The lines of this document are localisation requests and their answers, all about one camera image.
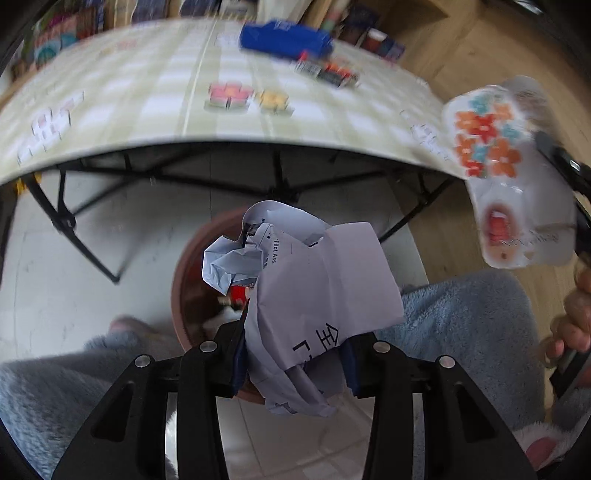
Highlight blue carton box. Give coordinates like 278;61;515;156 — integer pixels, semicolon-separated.
239;18;334;62

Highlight wooden shelf unit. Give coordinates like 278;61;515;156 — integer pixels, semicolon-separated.
295;0;455;58

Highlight small blue box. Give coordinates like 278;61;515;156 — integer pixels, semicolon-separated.
383;39;408;62

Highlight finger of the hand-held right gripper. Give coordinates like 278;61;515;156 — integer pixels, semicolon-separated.
533;131;591;199

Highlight white paper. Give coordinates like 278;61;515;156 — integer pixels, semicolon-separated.
203;200;405;419

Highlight flower print tissue packet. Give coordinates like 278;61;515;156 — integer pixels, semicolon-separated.
440;75;583;269

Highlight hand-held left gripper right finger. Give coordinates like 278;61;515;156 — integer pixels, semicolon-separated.
342;333;539;480

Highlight person's fuzzy slipper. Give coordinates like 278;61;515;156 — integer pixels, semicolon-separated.
110;315;154;343

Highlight person's right hand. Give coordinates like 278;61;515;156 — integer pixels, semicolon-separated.
545;270;591;370

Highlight checked rabbit print tablecloth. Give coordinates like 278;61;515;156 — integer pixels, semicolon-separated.
0;17;468;186

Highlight gold blue gift box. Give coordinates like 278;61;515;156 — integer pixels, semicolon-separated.
179;0;219;18
131;0;172;22

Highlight brown plastic bin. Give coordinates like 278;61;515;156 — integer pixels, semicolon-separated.
171;207;279;408

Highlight dark blue shelf box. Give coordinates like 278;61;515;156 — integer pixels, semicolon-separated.
344;4;380;38

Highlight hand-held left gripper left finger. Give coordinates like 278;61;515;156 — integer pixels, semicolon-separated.
52;318;249;480

